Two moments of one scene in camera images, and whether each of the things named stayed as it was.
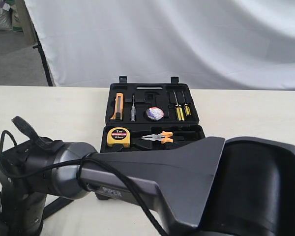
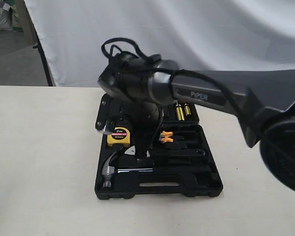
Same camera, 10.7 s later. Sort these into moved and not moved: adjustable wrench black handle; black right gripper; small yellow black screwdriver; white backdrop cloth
Moved: black right gripper; adjustable wrench black handle
Not moved: white backdrop cloth; small yellow black screwdriver
